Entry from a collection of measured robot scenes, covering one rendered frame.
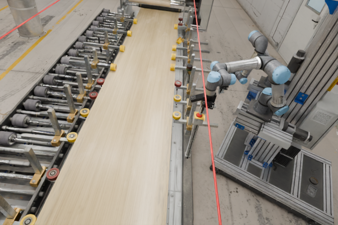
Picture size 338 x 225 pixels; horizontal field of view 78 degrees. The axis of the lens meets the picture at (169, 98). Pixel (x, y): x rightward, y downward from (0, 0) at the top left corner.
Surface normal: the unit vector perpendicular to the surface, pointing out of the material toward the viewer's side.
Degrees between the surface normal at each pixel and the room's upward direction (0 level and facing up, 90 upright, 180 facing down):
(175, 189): 0
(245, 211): 0
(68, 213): 0
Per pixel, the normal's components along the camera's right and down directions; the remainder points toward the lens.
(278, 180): 0.11, -0.75
